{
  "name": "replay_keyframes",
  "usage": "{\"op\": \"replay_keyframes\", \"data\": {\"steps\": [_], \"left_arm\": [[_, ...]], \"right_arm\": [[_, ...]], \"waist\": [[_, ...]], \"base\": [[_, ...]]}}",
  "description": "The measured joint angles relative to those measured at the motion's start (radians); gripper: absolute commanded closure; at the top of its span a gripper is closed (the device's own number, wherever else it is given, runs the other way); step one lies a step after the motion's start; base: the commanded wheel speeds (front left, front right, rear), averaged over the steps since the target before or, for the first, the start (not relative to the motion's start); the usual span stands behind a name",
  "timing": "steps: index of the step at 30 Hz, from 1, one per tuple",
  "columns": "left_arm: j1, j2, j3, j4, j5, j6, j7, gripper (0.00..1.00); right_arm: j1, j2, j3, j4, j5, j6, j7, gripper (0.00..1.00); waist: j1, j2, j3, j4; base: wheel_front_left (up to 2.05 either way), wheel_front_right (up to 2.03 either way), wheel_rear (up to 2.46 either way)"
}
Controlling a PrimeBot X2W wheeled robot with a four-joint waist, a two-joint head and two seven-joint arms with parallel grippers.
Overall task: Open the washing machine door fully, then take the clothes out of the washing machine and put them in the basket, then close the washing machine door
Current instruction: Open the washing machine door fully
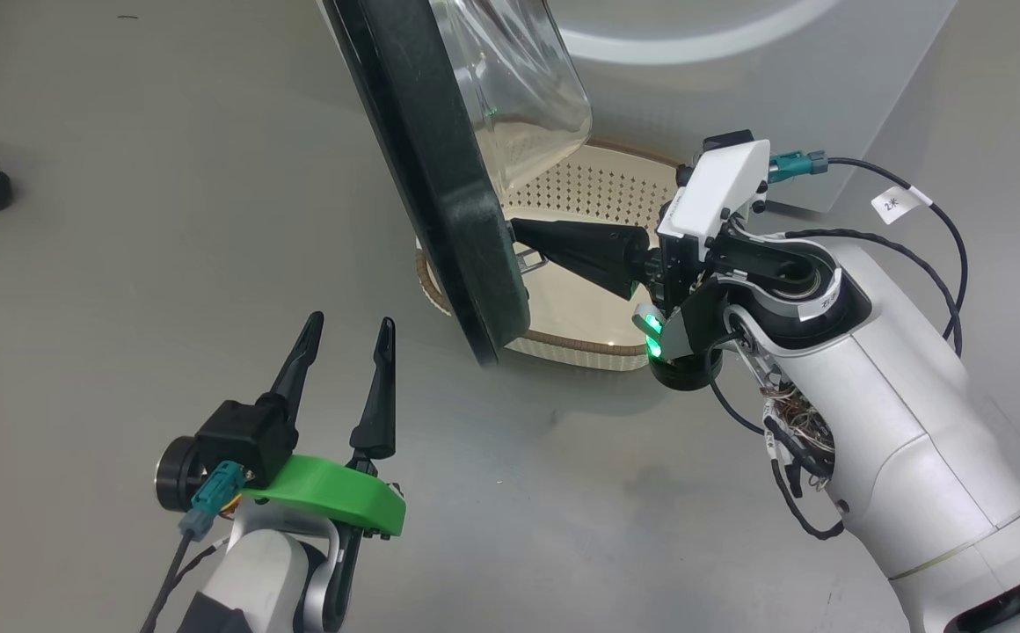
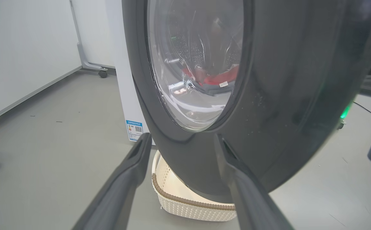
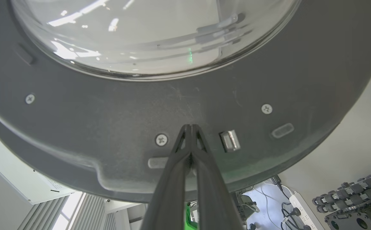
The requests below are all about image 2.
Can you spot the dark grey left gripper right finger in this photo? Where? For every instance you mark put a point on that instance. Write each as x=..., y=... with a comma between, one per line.
x=249, y=201

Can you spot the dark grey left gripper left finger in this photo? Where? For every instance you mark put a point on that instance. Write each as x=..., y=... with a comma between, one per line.
x=121, y=185

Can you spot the dark grey washing machine door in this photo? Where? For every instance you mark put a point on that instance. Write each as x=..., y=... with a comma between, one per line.
x=284, y=95

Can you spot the red and white garment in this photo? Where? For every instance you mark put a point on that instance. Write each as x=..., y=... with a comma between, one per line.
x=217, y=78

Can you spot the cream perforated laundry basket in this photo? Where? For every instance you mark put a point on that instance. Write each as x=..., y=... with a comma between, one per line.
x=185, y=209

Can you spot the white front-load washing machine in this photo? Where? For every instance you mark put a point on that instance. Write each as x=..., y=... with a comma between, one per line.
x=124, y=80

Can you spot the blue energy label sticker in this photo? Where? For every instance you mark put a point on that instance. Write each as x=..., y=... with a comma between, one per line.
x=134, y=130

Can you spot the white stand post with casters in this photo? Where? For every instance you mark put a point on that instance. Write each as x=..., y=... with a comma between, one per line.
x=81, y=54

